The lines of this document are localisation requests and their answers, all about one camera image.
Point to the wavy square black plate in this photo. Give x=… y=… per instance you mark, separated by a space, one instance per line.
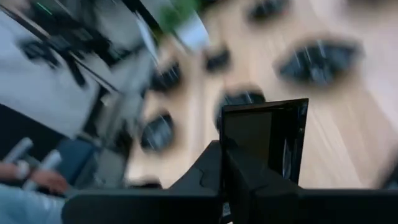
x=166 y=77

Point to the small square black plate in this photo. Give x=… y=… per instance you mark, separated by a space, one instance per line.
x=217 y=59
x=248 y=130

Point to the black aluminium table frame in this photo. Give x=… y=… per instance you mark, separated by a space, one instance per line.
x=149 y=21

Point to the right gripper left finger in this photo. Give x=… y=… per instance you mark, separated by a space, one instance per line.
x=205 y=174

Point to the green artificial plant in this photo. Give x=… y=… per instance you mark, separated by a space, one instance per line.
x=178 y=14

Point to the person's hand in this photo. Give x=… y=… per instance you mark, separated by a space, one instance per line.
x=7 y=172
x=46 y=181

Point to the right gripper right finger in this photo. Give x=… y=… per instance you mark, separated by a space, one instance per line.
x=239 y=180

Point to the person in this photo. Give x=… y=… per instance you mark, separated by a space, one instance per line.
x=25 y=205

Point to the black equipment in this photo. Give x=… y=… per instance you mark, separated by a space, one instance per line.
x=37 y=51

